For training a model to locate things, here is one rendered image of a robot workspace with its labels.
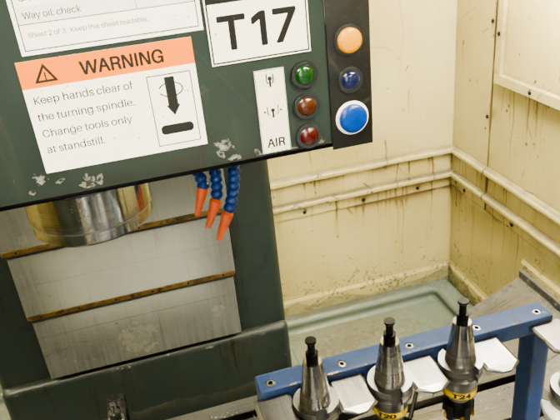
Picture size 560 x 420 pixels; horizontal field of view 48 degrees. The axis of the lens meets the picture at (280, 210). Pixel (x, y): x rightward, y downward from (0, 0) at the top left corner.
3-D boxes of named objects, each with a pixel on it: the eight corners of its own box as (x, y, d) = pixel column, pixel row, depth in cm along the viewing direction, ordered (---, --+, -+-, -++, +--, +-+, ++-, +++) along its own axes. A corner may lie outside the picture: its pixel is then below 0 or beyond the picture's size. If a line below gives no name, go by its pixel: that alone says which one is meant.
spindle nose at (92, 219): (155, 186, 92) (138, 107, 87) (154, 237, 78) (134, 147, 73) (43, 202, 90) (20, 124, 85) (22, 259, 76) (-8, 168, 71)
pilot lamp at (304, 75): (317, 84, 62) (315, 62, 61) (295, 88, 62) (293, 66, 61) (314, 83, 63) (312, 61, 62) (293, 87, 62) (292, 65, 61)
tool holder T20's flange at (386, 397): (403, 372, 92) (403, 359, 91) (418, 402, 87) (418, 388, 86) (362, 380, 92) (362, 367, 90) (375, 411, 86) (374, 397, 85)
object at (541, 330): (590, 350, 92) (591, 345, 91) (558, 358, 91) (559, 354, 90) (559, 322, 98) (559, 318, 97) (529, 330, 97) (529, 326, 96)
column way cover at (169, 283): (247, 334, 152) (217, 134, 128) (45, 385, 142) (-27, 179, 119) (243, 322, 156) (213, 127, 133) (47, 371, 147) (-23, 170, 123)
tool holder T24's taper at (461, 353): (462, 345, 93) (464, 307, 90) (482, 362, 89) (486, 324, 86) (437, 355, 91) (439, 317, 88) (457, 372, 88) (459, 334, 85)
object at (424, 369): (454, 388, 87) (454, 384, 87) (419, 398, 86) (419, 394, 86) (430, 357, 94) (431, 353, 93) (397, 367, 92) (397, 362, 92)
